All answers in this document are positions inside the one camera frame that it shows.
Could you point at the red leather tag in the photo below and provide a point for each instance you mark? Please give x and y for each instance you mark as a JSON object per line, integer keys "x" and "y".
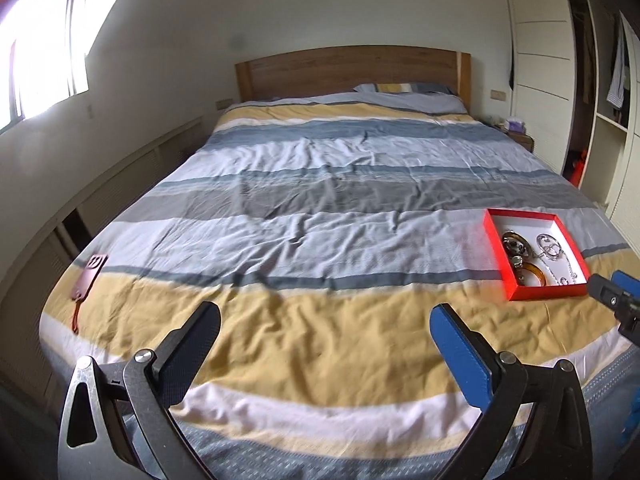
{"x": 90, "y": 280}

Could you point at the plain silver hoop bangle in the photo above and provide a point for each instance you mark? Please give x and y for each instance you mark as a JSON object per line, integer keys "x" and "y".
{"x": 539, "y": 240}

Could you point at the white wardrobe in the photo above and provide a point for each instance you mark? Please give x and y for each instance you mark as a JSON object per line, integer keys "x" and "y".
{"x": 540, "y": 60}

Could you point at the wooden nightstand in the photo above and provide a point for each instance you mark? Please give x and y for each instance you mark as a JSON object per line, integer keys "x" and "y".
{"x": 522, "y": 142}

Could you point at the grey striped pillow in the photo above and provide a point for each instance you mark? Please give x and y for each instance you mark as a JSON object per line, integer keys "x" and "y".
{"x": 430, "y": 102}

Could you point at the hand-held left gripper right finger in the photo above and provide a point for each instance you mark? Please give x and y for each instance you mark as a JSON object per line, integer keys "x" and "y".
{"x": 460, "y": 355}

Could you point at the amber bangle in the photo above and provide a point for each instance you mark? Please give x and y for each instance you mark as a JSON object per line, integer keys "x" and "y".
{"x": 537, "y": 282}

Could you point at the wooden headboard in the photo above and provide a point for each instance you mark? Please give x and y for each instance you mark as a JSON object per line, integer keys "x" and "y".
{"x": 325, "y": 75}

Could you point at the bed with striped duvet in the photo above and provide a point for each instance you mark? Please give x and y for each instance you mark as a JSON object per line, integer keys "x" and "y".
{"x": 325, "y": 185}

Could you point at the red jewelry box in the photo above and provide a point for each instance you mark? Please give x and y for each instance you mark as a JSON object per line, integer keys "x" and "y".
{"x": 545, "y": 291}

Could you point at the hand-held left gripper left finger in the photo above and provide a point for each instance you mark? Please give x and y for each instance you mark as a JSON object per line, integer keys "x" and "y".
{"x": 190, "y": 355}

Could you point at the red object in wardrobe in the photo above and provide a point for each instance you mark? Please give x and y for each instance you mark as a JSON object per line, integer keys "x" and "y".
{"x": 577, "y": 167}

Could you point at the wall switch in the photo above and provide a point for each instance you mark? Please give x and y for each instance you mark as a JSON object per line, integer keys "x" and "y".
{"x": 224, "y": 104}
{"x": 498, "y": 95}

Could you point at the window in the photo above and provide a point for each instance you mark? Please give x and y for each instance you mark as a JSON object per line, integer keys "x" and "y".
{"x": 45, "y": 50}

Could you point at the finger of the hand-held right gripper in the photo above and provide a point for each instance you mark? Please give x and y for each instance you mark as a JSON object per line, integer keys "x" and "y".
{"x": 627, "y": 280}
{"x": 607, "y": 292}

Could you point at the purple tissue box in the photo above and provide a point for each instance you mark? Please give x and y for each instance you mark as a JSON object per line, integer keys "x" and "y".
{"x": 515, "y": 125}

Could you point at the hanging clothing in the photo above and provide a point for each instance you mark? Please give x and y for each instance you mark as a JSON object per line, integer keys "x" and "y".
{"x": 617, "y": 70}

